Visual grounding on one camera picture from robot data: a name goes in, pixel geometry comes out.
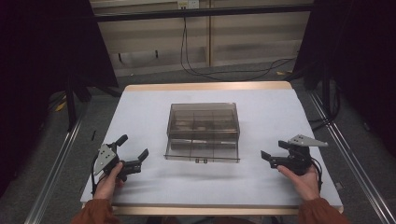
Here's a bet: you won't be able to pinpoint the person's right hand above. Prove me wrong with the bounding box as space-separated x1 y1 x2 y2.
276 164 322 203

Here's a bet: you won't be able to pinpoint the dark curtain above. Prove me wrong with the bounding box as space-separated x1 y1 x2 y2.
291 0 396 159
0 0 120 199

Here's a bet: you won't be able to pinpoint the yellow floor tape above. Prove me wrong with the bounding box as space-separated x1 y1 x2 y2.
54 98 68 114

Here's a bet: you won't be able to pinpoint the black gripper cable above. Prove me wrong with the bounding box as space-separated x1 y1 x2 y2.
310 156 324 193
90 154 101 198

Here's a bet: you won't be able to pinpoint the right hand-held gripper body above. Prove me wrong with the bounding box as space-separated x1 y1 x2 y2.
268 133 330 176

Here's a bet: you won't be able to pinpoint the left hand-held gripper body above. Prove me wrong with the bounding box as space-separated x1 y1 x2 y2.
92 141 143 183

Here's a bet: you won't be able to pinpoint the person's left hand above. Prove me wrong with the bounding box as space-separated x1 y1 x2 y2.
92 161 126 202

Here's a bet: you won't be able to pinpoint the black floor cables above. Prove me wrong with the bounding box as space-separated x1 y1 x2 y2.
179 14 297 82

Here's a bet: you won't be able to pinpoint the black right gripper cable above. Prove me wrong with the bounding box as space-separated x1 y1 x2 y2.
310 156 324 193

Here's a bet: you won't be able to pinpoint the metal floor rail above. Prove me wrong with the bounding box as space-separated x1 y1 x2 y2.
23 113 86 224
307 91 396 224

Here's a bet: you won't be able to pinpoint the white wall socket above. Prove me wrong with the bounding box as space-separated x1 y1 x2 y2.
177 0 201 10

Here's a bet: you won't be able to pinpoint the black metal stand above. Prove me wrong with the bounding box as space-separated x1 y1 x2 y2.
64 74 92 133
303 55 334 119

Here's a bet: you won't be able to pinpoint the white table mat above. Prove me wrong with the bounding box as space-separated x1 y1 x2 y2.
79 88 344 209

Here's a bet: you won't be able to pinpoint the transparent grey compartment box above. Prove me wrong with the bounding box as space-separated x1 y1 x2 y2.
163 102 242 164

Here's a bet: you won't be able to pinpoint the black horizontal bar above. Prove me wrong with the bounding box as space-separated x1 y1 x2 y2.
92 3 315 23

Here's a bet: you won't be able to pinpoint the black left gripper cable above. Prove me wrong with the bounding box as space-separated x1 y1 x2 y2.
90 154 101 198

